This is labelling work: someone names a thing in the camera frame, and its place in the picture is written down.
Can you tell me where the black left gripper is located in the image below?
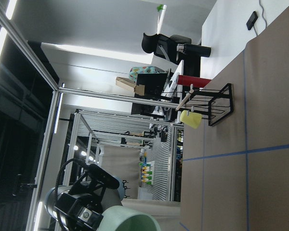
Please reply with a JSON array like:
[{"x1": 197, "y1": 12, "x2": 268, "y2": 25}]
[{"x1": 54, "y1": 192, "x2": 103, "y2": 231}]

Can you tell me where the aluminium frame cage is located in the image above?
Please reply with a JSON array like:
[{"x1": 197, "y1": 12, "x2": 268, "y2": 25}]
[{"x1": 0, "y1": 0, "x2": 184, "y2": 231}]

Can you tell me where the black braided left cable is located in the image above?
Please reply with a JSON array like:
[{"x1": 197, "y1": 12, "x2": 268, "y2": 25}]
[{"x1": 54, "y1": 158, "x2": 87, "y2": 231}]

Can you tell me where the green plastic cup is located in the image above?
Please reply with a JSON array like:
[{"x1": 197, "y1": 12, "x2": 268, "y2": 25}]
[{"x1": 97, "y1": 205, "x2": 161, "y2": 231}]

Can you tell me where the yellow plastic cup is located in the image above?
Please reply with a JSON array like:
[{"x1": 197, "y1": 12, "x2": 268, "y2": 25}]
[{"x1": 180, "y1": 110, "x2": 202, "y2": 129}]

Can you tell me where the cardboard box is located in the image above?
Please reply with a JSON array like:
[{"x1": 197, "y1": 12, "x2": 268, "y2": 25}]
[{"x1": 116, "y1": 77, "x2": 145, "y2": 96}]

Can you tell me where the black office chair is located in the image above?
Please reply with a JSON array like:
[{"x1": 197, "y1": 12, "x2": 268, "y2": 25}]
[{"x1": 142, "y1": 33, "x2": 192, "y2": 64}]

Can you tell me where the black power adapter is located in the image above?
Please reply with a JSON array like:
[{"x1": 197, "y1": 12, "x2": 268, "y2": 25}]
[{"x1": 246, "y1": 11, "x2": 258, "y2": 30}]

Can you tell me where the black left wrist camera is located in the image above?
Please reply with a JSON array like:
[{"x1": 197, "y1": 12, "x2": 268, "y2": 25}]
[{"x1": 85, "y1": 164, "x2": 119, "y2": 189}]

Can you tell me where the red cylinder bottle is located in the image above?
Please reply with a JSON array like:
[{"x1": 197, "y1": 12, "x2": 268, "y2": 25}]
[{"x1": 177, "y1": 75, "x2": 211, "y2": 88}]

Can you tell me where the black wire cup rack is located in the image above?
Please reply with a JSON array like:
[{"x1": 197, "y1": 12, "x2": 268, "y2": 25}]
[{"x1": 175, "y1": 83, "x2": 234, "y2": 127}]

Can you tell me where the black computer monitor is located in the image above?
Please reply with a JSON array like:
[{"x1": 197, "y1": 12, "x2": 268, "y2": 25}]
[{"x1": 134, "y1": 73, "x2": 168, "y2": 100}]

